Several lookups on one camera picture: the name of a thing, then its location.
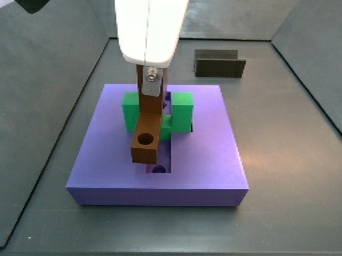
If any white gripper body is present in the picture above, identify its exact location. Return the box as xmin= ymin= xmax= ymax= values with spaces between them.
xmin=115 ymin=0 xmax=189 ymax=68

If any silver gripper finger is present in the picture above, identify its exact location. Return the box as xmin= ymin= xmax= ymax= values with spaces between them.
xmin=142 ymin=66 xmax=163 ymax=97

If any brown T-shaped block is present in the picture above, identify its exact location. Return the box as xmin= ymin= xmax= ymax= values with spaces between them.
xmin=131 ymin=65 xmax=164 ymax=164

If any black fixture block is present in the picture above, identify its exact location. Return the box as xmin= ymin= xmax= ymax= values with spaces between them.
xmin=194 ymin=49 xmax=246 ymax=78

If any green U-shaped block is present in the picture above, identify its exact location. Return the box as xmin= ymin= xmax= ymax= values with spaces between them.
xmin=122 ymin=92 xmax=194 ymax=141

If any purple base block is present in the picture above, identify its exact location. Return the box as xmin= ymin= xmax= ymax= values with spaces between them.
xmin=67 ymin=84 xmax=249 ymax=206

